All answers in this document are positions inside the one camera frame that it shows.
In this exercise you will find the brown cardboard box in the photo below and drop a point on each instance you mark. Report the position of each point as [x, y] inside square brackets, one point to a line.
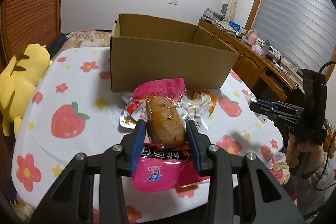
[144, 48]

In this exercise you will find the yellow plush toy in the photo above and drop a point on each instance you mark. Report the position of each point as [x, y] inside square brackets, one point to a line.
[18, 82]

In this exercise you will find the pink bottle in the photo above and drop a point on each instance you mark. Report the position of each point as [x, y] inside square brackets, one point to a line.
[252, 36]

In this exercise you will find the white wall switch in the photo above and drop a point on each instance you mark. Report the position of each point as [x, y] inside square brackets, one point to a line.
[173, 2]

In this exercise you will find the right hand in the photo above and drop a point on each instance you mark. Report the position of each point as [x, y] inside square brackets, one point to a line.
[305, 159]

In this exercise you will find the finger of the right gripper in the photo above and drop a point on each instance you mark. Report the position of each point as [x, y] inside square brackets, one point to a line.
[272, 114]
[267, 104]

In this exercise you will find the white strawberry flower blanket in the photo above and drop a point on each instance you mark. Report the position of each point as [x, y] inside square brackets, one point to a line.
[74, 110]

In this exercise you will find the window roller blind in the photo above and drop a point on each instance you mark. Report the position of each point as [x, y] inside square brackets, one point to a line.
[301, 30]

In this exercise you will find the orange white snack packet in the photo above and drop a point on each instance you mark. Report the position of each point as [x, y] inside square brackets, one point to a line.
[197, 108]

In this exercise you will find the wooden slatted wardrobe door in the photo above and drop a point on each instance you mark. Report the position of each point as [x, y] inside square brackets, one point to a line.
[28, 21]

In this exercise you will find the silver white snack packet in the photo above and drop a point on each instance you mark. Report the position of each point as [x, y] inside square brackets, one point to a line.
[133, 112]

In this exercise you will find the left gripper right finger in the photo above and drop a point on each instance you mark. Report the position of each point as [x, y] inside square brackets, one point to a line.
[242, 189]

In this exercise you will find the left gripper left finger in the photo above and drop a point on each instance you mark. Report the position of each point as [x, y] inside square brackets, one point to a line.
[70, 198]

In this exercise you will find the pink sausage snack bag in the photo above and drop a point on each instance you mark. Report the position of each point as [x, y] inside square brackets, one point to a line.
[165, 162]

